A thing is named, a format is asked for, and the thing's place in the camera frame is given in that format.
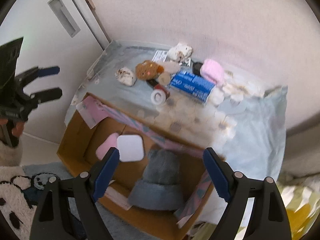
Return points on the white floral cloth bundle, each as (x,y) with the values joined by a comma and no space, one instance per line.
(180,52)

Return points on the beige round cork lid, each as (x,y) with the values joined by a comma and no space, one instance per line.
(164,79)

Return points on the white sliding door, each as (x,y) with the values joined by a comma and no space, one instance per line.
(54,34)

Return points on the light blue floral cloth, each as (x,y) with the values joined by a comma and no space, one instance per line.
(240,120)

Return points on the pink fluffy scrunchie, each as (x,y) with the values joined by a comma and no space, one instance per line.
(212,71)

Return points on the white tape roll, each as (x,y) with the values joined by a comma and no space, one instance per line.
(158,97)

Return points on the person's left hand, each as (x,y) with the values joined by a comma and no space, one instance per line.
(17,130)

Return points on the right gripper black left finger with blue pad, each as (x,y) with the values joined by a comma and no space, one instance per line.
(53,218)

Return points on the grey blue fluffy rug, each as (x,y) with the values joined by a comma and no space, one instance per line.
(118,228)

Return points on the yellow green floral bedding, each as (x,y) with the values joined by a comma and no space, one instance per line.
(301,199)

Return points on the white floral scrunchie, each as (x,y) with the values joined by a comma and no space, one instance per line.
(126,76)

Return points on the small floral patterned box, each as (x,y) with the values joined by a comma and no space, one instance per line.
(162,56)

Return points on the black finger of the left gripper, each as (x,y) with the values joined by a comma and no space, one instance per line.
(46,95)

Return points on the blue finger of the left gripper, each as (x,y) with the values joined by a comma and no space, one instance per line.
(42,72)

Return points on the brown fuzzy plush toy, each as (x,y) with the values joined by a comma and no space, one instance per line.
(148,70)

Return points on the black red lipstick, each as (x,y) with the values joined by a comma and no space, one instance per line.
(156,86)

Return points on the white fleece panda sleeve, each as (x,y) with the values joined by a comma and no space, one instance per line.
(20,193)

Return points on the cardboard box pink flaps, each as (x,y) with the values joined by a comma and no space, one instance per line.
(92,123)

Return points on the blue tissue pack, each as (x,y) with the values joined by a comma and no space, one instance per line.
(192,85)

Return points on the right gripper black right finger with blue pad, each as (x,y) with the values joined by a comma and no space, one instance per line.
(268,218)

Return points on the black round jar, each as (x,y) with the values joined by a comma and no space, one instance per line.
(196,68)

